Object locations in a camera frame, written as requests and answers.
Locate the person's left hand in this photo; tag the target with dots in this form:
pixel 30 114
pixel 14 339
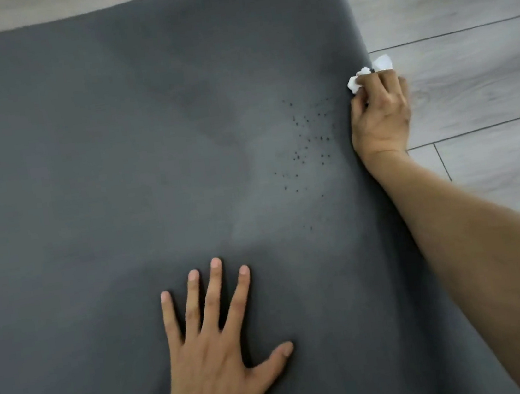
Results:
pixel 212 377

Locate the person's right hand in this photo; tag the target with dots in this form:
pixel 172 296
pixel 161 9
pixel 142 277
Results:
pixel 382 126

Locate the white tissue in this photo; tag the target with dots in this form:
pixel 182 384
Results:
pixel 383 62

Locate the dark grey yoga mat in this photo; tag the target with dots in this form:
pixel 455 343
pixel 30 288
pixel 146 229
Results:
pixel 89 131

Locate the person's right forearm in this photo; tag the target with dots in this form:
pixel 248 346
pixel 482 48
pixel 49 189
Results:
pixel 497 258

